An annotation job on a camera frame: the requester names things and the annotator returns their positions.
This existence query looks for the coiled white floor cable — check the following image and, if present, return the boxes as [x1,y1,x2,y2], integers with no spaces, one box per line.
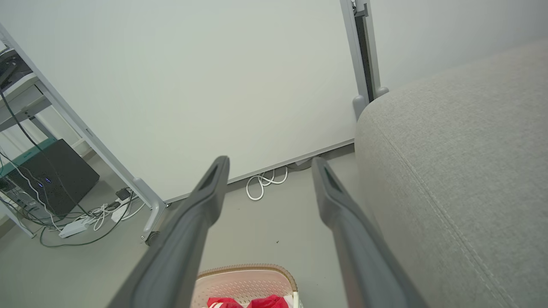
[246,167,289,201]

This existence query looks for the long black power cable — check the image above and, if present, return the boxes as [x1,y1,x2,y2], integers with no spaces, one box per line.
[0,91,135,249]

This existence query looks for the grey frame desk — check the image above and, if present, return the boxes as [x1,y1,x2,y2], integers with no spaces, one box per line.
[0,71,58,144]

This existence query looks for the white power strip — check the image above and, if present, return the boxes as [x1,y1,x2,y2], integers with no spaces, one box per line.
[59,219,89,239]

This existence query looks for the white laundry basket brown rim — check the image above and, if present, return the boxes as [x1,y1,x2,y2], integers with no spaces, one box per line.
[191,264,300,308]

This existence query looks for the tangled white thin cable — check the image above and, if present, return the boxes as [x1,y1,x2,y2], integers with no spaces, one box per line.
[86,200,146,231]

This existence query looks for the dark cable under partition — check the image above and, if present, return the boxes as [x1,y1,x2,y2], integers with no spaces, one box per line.
[286,157,315,172]

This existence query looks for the large white partition panel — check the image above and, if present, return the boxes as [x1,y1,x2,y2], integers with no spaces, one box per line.
[0,0,371,246]

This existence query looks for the black computer tower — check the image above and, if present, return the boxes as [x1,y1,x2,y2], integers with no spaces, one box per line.
[0,139,100,216]

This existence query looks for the narrow white partition panel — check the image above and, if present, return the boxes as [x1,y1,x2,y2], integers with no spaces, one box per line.
[362,0,548,101]

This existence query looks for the white table leg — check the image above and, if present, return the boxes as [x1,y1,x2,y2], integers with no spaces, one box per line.
[0,201,36,238]

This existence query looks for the grey fabric sofa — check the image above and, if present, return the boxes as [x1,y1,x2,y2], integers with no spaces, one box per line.
[354,41,548,308]

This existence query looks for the red shorts with white panel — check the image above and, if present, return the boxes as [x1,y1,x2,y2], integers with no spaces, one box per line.
[246,294,290,308]

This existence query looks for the teal edged shelf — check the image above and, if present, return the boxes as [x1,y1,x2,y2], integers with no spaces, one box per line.
[0,138,57,177]

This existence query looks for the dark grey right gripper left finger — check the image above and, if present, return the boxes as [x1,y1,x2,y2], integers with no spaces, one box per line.
[107,155,231,308]

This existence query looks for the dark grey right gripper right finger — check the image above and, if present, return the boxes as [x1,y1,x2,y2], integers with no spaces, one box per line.
[311,157,429,308]

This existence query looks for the black device on desk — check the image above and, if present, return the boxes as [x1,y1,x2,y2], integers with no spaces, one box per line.
[0,49,31,90]

